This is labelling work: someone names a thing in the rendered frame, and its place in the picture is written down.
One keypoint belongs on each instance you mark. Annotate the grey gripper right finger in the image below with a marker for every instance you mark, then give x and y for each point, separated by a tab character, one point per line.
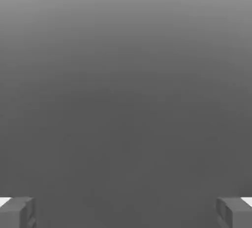
236	214

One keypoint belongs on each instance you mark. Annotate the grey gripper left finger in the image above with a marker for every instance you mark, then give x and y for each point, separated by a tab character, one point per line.
15	214

